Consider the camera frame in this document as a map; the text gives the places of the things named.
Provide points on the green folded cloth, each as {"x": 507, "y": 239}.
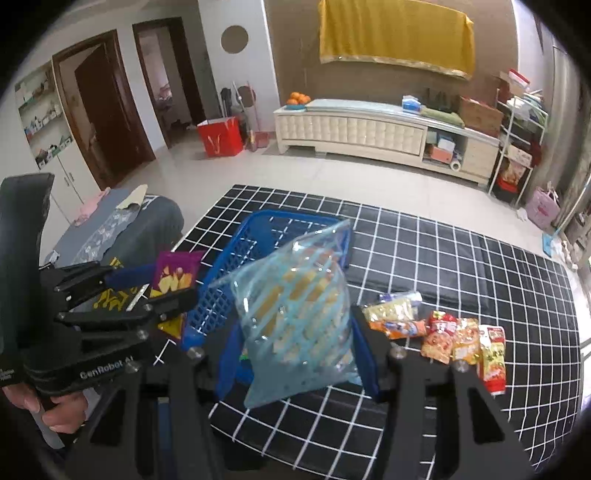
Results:
{"x": 441, "y": 116}

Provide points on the yellow hanging cloth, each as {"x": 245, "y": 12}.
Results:
{"x": 392, "y": 32}

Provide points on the cardboard box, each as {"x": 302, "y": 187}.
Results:
{"x": 480, "y": 115}

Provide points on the clear zip bag of biscuits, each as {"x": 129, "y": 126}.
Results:
{"x": 295, "y": 318}

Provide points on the pile of oranges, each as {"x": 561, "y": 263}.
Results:
{"x": 298, "y": 98}

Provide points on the black grid mat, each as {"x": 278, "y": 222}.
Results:
{"x": 461, "y": 258}

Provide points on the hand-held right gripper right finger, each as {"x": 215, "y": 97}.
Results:
{"x": 367, "y": 355}

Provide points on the grey crown print cushion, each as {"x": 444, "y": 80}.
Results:
{"x": 152, "y": 226}

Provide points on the wall shelf with items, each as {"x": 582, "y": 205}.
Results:
{"x": 41, "y": 115}

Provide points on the broom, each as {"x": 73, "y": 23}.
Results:
{"x": 240, "y": 106}

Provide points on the purple snack packet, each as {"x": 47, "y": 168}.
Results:
{"x": 173, "y": 277}

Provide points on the cream tv cabinet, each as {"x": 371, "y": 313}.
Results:
{"x": 351, "y": 129}

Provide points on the pink cloth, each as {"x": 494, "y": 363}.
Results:
{"x": 92, "y": 203}

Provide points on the brown wooden door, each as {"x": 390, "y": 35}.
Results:
{"x": 184, "y": 74}
{"x": 111, "y": 106}

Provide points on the blue plate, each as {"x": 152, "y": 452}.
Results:
{"x": 295, "y": 107}

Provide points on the yellow green snack packet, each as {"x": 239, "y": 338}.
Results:
{"x": 390, "y": 307}

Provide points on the person's left hand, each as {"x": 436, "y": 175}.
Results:
{"x": 64, "y": 410}

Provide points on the tissue box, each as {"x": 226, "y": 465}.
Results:
{"x": 411, "y": 104}

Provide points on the pink bag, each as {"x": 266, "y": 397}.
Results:
{"x": 545, "y": 207}

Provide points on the yellow orange snack packet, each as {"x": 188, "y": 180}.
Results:
{"x": 466, "y": 341}

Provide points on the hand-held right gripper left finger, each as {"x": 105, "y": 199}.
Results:
{"x": 228, "y": 369}

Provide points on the blue plastic basket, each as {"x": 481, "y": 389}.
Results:
{"x": 240, "y": 249}

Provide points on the red box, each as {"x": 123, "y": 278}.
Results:
{"x": 515, "y": 81}

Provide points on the red and yellow snack packet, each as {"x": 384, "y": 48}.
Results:
{"x": 491, "y": 364}

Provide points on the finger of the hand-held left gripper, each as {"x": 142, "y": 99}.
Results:
{"x": 175, "y": 300}
{"x": 129, "y": 277}

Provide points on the red gift bag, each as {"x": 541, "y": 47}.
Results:
{"x": 220, "y": 136}

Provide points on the white paper roll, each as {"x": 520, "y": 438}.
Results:
{"x": 456, "y": 165}

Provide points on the white metal rack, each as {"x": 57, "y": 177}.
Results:
{"x": 521, "y": 138}

